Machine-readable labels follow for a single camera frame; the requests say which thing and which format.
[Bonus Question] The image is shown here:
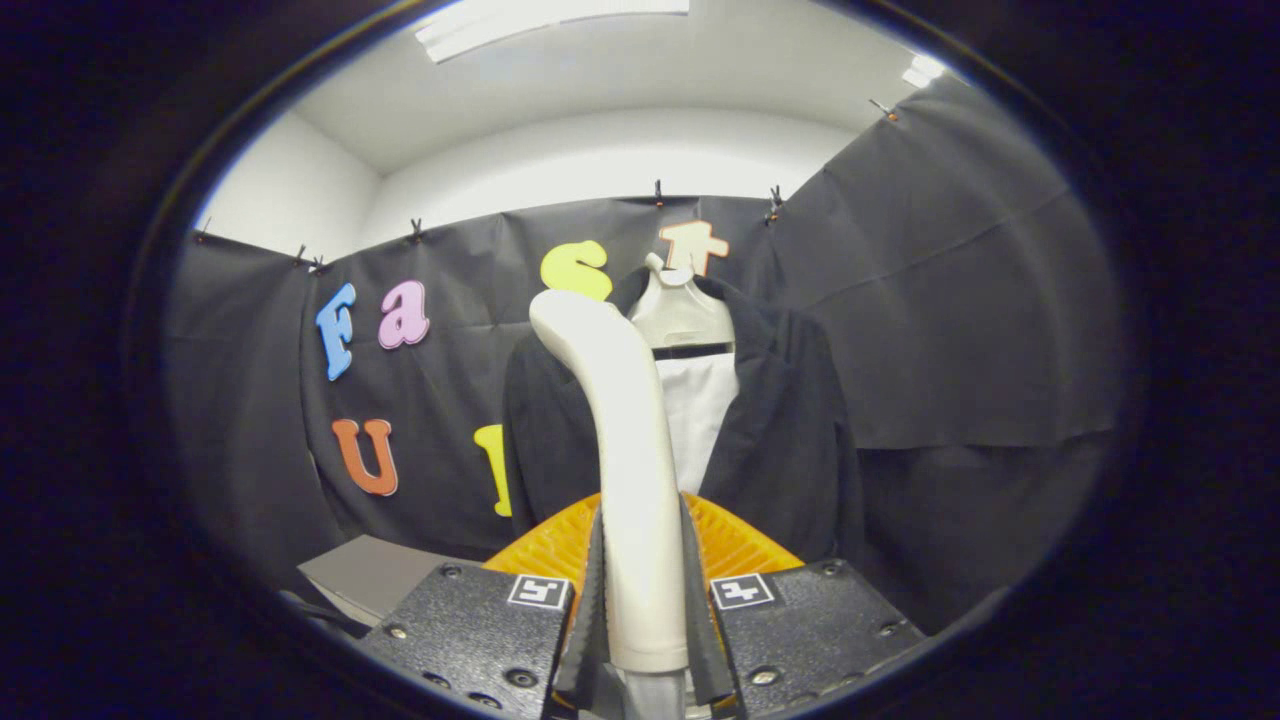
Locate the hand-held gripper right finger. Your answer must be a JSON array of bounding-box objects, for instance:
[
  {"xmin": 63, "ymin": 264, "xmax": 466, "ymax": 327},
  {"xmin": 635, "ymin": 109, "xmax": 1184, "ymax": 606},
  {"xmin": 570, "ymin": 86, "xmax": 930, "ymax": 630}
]
[{"xmin": 680, "ymin": 492, "xmax": 926, "ymax": 719}]

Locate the black suit jacket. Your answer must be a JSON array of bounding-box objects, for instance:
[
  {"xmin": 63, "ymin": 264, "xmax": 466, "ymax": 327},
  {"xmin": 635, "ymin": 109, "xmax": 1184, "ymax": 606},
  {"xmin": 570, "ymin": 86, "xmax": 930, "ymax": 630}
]
[{"xmin": 500, "ymin": 265, "xmax": 866, "ymax": 566}]

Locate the white garment steamer handle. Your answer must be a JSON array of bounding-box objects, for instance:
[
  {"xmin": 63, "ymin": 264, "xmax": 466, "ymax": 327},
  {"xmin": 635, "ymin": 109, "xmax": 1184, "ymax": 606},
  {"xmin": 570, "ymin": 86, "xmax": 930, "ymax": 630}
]
[{"xmin": 528, "ymin": 288, "xmax": 691, "ymax": 673}]

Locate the grey drawer cabinet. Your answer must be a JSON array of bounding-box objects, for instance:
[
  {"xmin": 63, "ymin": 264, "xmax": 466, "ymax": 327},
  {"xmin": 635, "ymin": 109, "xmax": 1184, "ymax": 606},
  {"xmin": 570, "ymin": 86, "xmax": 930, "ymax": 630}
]
[{"xmin": 297, "ymin": 535, "xmax": 491, "ymax": 629}]

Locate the white fabric dress form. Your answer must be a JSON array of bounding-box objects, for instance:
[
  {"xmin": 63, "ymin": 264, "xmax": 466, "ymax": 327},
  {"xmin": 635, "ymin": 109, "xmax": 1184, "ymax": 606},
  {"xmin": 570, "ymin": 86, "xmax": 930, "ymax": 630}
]
[{"xmin": 655, "ymin": 350, "xmax": 741, "ymax": 496}]

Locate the black cable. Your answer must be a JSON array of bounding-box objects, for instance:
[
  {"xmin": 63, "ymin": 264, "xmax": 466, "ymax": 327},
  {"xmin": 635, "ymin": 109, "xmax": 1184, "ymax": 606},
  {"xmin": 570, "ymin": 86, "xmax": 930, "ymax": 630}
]
[{"xmin": 278, "ymin": 588, "xmax": 373, "ymax": 638}]

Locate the row of cloth clips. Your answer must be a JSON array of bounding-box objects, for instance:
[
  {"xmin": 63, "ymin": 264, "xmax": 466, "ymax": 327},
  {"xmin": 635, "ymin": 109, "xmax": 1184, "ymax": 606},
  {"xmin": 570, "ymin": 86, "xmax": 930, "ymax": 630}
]
[{"xmin": 192, "ymin": 98, "xmax": 899, "ymax": 276}]

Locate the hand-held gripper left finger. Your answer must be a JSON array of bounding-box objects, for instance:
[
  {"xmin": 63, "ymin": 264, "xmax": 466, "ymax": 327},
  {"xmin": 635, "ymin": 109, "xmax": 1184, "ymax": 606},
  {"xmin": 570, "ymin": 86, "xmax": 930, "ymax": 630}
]
[{"xmin": 358, "ymin": 492, "xmax": 611, "ymax": 720}]

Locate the black backdrop cloth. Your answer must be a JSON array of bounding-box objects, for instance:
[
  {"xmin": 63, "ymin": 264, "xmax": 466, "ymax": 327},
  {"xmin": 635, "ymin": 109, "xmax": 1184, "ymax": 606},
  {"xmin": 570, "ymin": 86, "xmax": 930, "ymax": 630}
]
[{"xmin": 163, "ymin": 75, "xmax": 1131, "ymax": 636}]

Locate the white plastic hanger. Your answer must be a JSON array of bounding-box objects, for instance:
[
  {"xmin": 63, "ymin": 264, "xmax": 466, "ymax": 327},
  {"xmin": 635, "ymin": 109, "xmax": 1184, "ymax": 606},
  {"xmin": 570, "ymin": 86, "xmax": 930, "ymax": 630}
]
[{"xmin": 628, "ymin": 252, "xmax": 737, "ymax": 351}]

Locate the long ceiling light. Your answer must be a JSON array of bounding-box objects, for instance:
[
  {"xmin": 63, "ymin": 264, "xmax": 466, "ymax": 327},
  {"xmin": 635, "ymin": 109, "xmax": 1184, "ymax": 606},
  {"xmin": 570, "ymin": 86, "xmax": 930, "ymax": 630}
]
[{"xmin": 415, "ymin": 0, "xmax": 691, "ymax": 63}]

